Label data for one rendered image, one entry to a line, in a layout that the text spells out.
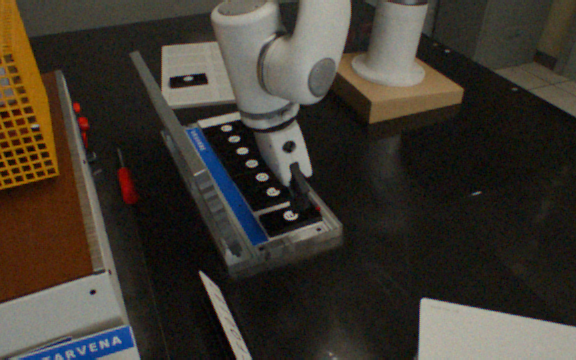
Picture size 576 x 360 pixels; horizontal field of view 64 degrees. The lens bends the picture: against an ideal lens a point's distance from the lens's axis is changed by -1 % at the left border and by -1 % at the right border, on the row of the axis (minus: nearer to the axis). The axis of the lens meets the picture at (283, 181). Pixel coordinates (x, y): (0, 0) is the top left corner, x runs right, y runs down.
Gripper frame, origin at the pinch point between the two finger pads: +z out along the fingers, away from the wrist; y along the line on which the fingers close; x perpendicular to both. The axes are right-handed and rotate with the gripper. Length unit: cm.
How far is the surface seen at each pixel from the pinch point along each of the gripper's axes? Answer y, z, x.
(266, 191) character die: 7.6, 5.0, 2.1
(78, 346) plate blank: -17.7, -10.0, 33.0
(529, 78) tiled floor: 153, 153, -242
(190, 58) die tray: 77, 8, -3
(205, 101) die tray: 50, 8, 1
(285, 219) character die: -0.6, 5.0, 2.2
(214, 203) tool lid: -5.2, -9.3, 12.5
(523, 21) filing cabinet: 172, 118, -250
